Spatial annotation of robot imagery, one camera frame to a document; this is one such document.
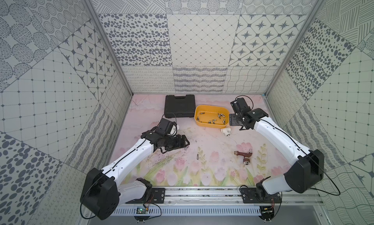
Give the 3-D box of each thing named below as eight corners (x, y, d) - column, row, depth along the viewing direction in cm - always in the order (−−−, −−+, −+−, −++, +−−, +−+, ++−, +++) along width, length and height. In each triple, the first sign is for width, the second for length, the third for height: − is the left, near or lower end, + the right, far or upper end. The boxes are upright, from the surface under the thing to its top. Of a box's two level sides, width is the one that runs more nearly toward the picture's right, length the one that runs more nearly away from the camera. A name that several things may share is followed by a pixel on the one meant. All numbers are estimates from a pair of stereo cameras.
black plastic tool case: (163, 118, 106) (162, 114, 102) (166, 98, 119) (165, 94, 115) (195, 118, 106) (195, 114, 102) (195, 98, 119) (195, 94, 116)
